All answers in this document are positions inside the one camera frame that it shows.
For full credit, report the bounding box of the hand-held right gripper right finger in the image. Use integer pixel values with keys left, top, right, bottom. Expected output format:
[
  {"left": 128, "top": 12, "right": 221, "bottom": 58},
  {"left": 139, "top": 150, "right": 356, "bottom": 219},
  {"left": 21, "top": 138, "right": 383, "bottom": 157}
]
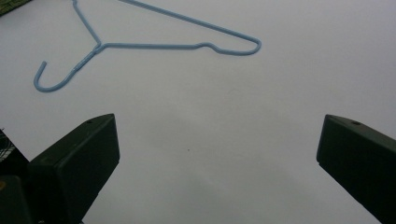
[{"left": 316, "top": 114, "right": 396, "bottom": 224}]

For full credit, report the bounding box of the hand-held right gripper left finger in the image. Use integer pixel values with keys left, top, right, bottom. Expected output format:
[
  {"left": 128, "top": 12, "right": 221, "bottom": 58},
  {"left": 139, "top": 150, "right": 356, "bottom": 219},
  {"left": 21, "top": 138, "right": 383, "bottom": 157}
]
[{"left": 26, "top": 113, "right": 120, "bottom": 224}]

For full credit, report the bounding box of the blue wire clothes hanger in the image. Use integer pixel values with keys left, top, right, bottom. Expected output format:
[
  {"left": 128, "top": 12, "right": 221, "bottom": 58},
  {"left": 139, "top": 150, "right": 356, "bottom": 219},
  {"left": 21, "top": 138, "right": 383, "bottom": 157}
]
[{"left": 33, "top": 0, "right": 262, "bottom": 93}]

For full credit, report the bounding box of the dark patterned cloth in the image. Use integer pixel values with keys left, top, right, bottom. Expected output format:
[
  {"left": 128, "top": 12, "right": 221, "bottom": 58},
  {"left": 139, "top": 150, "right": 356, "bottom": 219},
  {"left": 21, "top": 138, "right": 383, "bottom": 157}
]
[{"left": 0, "top": 0, "right": 32, "bottom": 17}]

